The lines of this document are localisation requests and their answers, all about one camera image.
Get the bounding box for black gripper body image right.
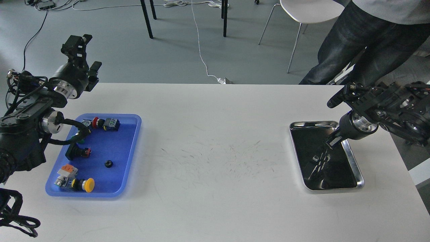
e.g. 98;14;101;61
337;112;378;140

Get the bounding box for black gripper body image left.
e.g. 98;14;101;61
49;64;92;99

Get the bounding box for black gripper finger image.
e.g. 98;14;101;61
60;34;92;69
86;61;102;92
325;133;343;150

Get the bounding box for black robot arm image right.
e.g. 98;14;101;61
326;82;430;148

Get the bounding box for silver metal tray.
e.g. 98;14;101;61
289;121;364;193

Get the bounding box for blue plastic tray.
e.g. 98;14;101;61
45;113;141;198

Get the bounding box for red emergency stop button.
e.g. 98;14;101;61
91;117;120;131

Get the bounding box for black table leg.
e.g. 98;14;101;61
140;0;157;39
221;0;228;37

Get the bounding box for grey office chair with jacket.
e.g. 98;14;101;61
328;39;430;85

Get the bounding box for orange grey contact block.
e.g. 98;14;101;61
58;164;78;178

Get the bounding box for person in grey shirt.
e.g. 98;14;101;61
300;0;430;86

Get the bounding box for yellow mushroom push button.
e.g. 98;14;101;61
54;178;95;193

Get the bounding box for white chair metal legs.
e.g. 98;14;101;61
258;0;344;73

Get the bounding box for black wrist camera image right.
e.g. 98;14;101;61
327;84;370;108

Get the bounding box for black floor cable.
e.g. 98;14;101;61
22;0;73;63

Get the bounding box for black selector switch red end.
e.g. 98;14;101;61
66;143;92;161

